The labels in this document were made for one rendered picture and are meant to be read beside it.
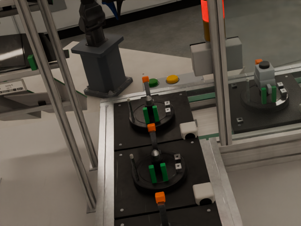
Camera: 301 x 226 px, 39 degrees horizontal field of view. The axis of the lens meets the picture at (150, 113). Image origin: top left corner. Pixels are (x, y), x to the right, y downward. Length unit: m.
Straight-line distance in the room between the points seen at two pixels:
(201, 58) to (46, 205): 0.61
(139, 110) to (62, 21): 3.11
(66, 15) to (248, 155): 3.34
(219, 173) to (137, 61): 0.88
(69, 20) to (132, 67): 2.59
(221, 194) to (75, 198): 0.44
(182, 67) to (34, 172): 0.73
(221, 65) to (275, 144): 0.30
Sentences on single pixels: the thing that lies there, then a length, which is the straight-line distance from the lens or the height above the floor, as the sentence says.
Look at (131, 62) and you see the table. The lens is 1.85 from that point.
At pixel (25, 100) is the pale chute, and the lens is 1.20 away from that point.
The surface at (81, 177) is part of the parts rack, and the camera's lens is 1.13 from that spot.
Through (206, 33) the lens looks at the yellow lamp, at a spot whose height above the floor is 1.28.
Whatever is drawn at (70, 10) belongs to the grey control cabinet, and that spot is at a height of 0.28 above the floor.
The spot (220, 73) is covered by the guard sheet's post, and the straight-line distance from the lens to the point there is 1.04.
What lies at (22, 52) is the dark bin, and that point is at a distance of 1.00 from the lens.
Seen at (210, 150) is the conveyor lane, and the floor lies 0.95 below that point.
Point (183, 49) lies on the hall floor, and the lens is 3.73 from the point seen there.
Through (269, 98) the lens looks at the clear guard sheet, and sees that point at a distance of 1.13.
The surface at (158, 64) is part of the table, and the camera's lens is 1.79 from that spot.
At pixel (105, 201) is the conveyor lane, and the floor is 0.95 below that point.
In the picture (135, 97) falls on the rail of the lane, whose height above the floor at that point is 0.96.
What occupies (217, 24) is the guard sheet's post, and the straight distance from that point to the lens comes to 0.99.
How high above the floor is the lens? 1.72
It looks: 35 degrees down
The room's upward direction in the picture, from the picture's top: 12 degrees counter-clockwise
